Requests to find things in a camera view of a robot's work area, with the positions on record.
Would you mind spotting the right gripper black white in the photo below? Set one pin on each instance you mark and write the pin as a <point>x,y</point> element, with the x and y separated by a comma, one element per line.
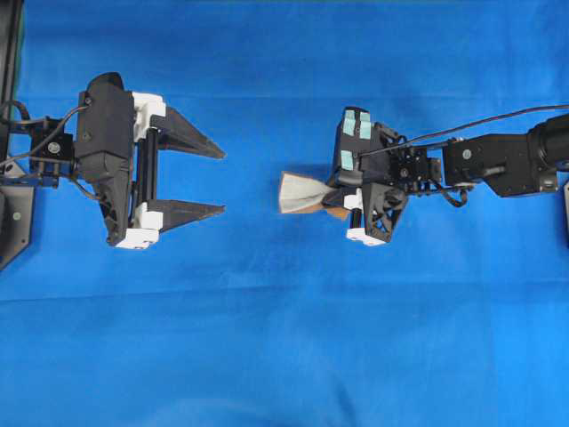
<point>392,174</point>

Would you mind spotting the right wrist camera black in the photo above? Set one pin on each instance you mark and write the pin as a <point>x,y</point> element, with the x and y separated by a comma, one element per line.
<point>355,135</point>

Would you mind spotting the brown and white sponge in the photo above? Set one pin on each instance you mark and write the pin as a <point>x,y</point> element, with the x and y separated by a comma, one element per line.
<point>300,194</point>

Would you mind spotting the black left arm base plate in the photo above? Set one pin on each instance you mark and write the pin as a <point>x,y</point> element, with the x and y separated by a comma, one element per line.
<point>17,210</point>

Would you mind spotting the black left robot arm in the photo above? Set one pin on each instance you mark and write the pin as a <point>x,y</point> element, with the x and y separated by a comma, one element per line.
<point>52,151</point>

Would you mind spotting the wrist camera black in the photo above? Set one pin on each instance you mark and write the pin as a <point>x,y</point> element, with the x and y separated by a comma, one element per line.
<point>103,149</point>
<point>355,135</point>

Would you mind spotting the black aluminium frame rail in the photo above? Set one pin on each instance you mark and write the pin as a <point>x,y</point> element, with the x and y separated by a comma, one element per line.
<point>11,15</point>

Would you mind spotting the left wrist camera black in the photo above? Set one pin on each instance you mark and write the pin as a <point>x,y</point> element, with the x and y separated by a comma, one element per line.
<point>103,149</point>

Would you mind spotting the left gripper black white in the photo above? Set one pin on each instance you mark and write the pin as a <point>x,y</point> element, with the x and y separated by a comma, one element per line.
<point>148,216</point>

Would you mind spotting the blue table cloth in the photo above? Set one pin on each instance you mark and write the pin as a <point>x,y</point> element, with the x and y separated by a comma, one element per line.
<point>254,318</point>

